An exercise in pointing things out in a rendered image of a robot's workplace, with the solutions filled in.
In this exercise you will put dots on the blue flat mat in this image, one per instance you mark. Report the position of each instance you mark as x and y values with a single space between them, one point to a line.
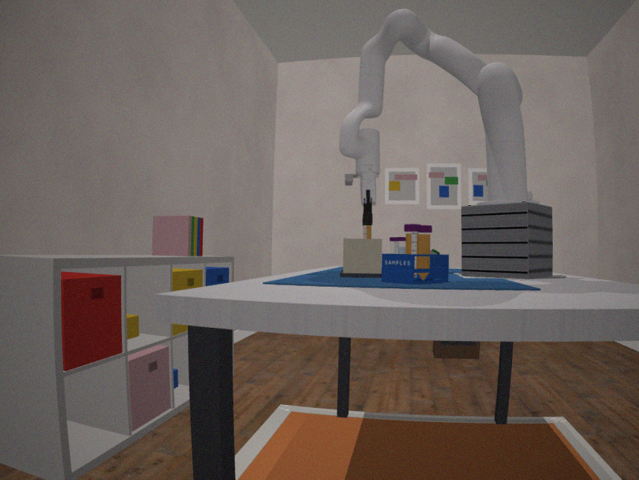
331 278

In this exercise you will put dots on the blue tube rack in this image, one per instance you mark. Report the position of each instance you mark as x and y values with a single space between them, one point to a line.
400 268

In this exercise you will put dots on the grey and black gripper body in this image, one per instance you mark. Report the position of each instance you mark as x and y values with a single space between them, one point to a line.
368 181

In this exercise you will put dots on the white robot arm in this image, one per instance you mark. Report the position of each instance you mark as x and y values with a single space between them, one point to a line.
497 89

